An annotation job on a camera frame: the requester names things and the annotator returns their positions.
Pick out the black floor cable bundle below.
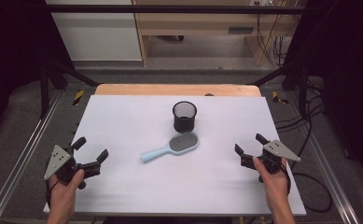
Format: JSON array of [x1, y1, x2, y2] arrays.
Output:
[[274, 78, 327, 162]]

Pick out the black floor cable loop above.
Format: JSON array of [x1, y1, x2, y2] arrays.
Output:
[[290, 172, 333, 215]]

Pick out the white cabinet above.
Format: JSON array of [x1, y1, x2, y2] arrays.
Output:
[[45, 0, 143, 63]]

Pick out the person's left hand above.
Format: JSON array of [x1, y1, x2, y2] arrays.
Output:
[[48, 168, 86, 216]]

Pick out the black cables behind desk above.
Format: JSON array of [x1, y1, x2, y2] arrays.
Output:
[[255, 13, 293, 67]]

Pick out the black horizontal frame bar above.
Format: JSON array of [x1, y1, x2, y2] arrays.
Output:
[[45, 4, 308, 15]]

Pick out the wooden table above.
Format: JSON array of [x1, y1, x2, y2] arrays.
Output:
[[93, 83, 262, 97]]

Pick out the light blue hairbrush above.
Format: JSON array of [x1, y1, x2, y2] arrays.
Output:
[[139, 132, 200, 164]]

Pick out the black curtain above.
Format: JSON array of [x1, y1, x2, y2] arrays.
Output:
[[285, 0, 363, 181], [0, 0, 75, 144]]

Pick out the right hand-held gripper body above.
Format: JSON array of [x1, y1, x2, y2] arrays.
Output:
[[240, 139, 302, 184]]

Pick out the grey desk drawer handle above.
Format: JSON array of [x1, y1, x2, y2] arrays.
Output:
[[228, 26, 255, 35]]

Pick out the chair base with caster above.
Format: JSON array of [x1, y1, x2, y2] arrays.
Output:
[[155, 35, 186, 42]]

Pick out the white table mat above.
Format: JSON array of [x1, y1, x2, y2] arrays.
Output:
[[43, 94, 308, 217]]

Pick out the aluminium floor rail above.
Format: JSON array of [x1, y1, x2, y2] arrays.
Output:
[[0, 90, 63, 224], [303, 130, 360, 224]]

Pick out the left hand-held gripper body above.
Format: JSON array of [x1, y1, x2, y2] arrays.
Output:
[[43, 144, 103, 190]]

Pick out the black mesh pen holder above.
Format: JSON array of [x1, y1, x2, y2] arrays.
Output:
[[172, 100, 198, 133]]

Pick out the black diagonal frame strut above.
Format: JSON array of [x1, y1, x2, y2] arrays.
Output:
[[40, 59, 100, 119], [250, 59, 311, 119]]

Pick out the person's right hand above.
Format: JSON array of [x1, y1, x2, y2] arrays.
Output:
[[252, 156, 292, 213]]

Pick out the wooden desk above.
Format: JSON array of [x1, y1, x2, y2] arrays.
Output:
[[132, 0, 308, 67]]

